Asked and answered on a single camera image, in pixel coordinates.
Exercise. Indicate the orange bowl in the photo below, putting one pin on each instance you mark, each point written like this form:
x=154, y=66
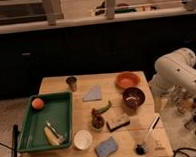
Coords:
x=127, y=79

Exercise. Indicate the brown block sponge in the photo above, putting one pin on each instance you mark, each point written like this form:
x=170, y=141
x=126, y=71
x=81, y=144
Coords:
x=117, y=122

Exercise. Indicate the white round lid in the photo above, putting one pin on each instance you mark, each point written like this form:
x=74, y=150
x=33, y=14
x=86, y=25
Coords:
x=82, y=140

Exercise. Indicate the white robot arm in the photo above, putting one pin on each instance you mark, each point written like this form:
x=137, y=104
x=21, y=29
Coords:
x=176, y=68

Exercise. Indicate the grey-blue towel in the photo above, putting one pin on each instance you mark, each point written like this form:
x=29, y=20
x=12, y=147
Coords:
x=93, y=94

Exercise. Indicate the orange fruit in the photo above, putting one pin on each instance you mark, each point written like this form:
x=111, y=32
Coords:
x=38, y=104

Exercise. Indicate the dark red bowl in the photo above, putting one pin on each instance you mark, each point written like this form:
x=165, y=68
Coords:
x=133, y=97

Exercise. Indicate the blue sponge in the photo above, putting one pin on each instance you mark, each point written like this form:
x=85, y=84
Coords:
x=105, y=148

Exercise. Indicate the yellow banana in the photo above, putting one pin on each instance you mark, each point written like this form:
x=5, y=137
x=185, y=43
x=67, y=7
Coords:
x=51, y=137

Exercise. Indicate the green plastic tray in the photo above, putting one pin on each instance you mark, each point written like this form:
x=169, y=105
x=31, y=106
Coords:
x=55, y=108

